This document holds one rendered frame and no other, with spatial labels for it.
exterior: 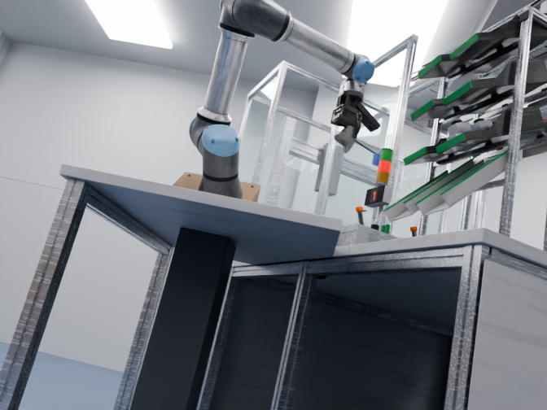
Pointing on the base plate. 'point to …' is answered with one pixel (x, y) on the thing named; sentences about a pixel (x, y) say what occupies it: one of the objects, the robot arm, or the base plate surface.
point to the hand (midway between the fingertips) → (347, 150)
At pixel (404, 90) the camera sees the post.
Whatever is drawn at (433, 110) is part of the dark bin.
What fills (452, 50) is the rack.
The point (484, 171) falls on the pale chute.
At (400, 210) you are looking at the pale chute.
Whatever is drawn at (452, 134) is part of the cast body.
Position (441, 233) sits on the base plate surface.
